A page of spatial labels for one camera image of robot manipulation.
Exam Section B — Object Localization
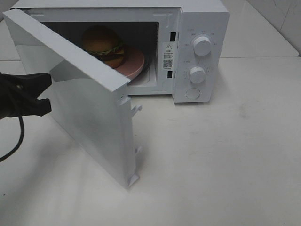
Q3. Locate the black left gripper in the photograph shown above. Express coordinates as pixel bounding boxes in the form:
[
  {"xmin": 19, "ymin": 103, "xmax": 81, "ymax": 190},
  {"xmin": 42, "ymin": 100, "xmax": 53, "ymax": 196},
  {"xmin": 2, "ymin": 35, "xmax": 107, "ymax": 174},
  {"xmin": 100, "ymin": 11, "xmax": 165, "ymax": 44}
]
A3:
[{"xmin": 0, "ymin": 73, "xmax": 52, "ymax": 119}]

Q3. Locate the white microwave door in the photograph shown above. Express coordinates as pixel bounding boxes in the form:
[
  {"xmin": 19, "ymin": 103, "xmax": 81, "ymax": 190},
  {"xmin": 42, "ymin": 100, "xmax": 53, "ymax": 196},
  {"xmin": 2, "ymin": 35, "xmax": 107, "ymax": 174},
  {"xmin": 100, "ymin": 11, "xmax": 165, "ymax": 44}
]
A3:
[{"xmin": 3, "ymin": 9, "xmax": 141, "ymax": 188}]

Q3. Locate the toy burger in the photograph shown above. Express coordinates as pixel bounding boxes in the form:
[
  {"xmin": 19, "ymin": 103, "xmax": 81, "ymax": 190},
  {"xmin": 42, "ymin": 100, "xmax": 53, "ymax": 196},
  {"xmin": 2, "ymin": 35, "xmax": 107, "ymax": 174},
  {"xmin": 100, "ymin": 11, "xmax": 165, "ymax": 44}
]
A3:
[{"xmin": 81, "ymin": 26, "xmax": 126, "ymax": 68}]

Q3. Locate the pink round plate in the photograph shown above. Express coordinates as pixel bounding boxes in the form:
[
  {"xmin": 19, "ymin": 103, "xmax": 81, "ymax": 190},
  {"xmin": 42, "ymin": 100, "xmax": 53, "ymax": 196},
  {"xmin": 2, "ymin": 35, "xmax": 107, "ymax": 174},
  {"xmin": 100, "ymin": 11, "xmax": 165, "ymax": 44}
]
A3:
[{"xmin": 115, "ymin": 47, "xmax": 145, "ymax": 80}]

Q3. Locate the white round door button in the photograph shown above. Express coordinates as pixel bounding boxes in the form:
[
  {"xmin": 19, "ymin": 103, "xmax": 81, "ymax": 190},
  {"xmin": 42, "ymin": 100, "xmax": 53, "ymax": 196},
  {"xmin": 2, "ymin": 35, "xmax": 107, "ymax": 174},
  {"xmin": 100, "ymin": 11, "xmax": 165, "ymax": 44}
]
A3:
[{"xmin": 186, "ymin": 88, "xmax": 200, "ymax": 100}]

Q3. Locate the glass microwave turntable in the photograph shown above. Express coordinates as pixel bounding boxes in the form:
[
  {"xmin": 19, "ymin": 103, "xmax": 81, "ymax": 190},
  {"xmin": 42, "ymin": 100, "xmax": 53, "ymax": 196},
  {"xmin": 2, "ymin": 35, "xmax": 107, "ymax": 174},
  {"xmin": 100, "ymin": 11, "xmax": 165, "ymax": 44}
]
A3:
[{"xmin": 131, "ymin": 55, "xmax": 152, "ymax": 84}]

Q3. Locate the white warning label sticker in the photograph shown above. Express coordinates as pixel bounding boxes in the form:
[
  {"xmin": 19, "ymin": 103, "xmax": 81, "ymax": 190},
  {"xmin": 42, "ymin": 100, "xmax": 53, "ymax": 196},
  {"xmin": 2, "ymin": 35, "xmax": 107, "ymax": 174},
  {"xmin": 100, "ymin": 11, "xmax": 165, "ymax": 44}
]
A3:
[{"xmin": 162, "ymin": 42, "xmax": 176, "ymax": 70}]

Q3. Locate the white microwave oven body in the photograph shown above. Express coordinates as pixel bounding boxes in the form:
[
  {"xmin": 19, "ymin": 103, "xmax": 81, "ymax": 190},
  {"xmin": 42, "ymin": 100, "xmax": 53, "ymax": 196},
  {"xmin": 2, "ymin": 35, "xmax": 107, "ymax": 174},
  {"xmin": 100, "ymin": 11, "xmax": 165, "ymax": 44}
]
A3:
[{"xmin": 10, "ymin": 0, "xmax": 230, "ymax": 103}]

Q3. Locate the lower white round knob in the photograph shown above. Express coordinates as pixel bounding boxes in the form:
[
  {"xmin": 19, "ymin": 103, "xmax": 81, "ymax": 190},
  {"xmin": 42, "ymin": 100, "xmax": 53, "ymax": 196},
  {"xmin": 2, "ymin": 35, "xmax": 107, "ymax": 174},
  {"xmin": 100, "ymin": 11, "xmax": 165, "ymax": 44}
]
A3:
[{"xmin": 189, "ymin": 66, "xmax": 206, "ymax": 84}]

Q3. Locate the white round knob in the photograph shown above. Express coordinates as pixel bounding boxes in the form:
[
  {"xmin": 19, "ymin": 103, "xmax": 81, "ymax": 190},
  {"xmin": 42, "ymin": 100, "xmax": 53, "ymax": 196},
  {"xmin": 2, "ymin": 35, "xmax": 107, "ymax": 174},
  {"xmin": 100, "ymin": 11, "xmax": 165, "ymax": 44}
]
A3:
[
  {"xmin": 192, "ymin": 35, "xmax": 212, "ymax": 57},
  {"xmin": 189, "ymin": 66, "xmax": 206, "ymax": 84}
]

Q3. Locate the upper white round knob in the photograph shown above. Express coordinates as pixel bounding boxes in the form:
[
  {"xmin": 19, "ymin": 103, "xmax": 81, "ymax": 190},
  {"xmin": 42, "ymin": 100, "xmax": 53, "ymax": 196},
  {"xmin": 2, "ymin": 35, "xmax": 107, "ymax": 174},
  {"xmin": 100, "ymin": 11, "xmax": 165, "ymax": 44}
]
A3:
[{"xmin": 192, "ymin": 35, "xmax": 212, "ymax": 57}]

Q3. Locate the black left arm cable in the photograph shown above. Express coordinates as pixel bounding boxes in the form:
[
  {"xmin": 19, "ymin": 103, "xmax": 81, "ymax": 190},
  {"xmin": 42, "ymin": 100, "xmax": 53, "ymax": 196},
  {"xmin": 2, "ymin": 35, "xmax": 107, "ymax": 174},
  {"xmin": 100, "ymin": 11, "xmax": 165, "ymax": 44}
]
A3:
[{"xmin": 0, "ymin": 115, "xmax": 25, "ymax": 162}]

